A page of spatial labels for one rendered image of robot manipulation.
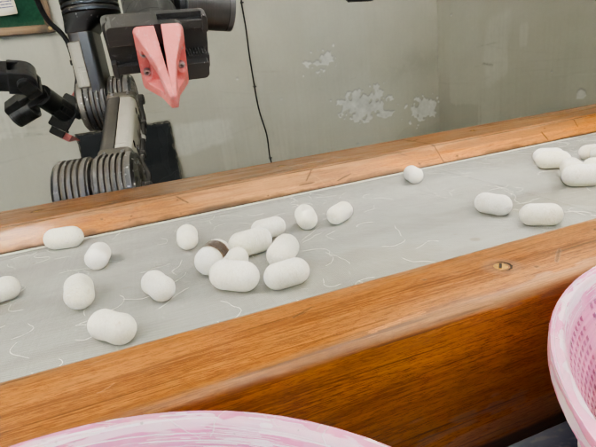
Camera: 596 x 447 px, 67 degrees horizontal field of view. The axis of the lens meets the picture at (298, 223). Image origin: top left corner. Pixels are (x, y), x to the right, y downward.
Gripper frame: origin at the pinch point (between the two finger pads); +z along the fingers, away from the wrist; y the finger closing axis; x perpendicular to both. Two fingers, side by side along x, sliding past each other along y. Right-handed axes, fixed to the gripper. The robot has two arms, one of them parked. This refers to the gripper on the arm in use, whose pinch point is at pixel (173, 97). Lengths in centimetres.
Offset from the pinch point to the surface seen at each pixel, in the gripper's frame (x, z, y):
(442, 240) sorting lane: -0.5, 21.7, 17.2
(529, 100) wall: 102, -90, 174
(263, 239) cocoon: 1.9, 16.4, 4.2
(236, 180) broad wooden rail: 13.7, 0.1, 6.0
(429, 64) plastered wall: 128, -158, 166
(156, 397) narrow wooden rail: -10.3, 30.0, -4.6
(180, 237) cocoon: 5.1, 12.5, -2.1
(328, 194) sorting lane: 11.9, 6.2, 15.6
